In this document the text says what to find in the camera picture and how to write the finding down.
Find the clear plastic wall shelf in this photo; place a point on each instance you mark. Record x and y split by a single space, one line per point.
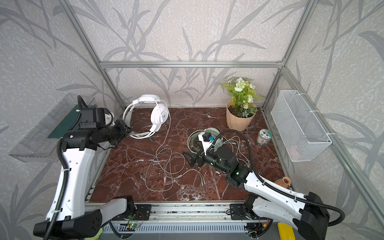
39 145

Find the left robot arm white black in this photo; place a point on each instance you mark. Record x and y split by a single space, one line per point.
68 219

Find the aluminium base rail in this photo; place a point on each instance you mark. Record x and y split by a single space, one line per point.
197 217

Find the mint green over-ear headphones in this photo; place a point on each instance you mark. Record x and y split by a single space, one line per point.
193 137

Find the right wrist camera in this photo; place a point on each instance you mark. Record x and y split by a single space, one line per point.
207 141

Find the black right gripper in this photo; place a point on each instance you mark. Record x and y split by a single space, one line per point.
197 159

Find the small terracotta vase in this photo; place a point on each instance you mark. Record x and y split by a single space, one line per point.
284 182

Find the potted plant beige pot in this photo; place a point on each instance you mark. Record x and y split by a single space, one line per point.
241 108

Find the white wire mesh basket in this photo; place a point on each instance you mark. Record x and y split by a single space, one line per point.
303 135

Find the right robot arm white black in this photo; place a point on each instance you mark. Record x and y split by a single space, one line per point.
305 213

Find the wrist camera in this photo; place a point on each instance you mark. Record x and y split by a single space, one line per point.
207 141
95 118

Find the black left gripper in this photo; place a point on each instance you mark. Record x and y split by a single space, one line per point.
120 130

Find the small green white tin can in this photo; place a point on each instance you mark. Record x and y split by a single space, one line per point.
264 137

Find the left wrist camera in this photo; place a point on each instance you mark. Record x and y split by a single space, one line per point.
95 118

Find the yellow object at front edge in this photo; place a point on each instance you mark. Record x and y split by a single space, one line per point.
286 232

